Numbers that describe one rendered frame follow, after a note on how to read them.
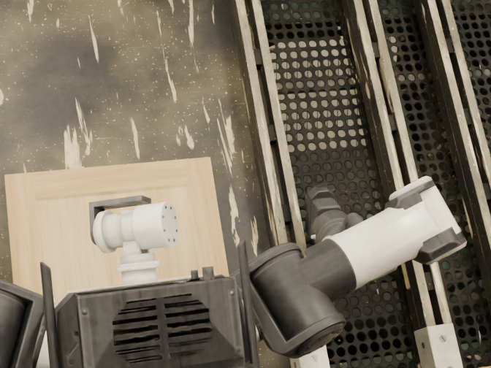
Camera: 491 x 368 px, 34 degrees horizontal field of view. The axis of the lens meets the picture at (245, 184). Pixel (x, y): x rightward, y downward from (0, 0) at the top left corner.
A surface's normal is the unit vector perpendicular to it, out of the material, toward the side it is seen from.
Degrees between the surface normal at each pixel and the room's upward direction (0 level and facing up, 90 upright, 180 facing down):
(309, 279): 44
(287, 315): 69
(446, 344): 55
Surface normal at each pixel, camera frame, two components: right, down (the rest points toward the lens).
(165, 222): 0.95, -0.13
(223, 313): 0.22, -0.09
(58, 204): 0.20, -0.31
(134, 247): -0.28, -0.04
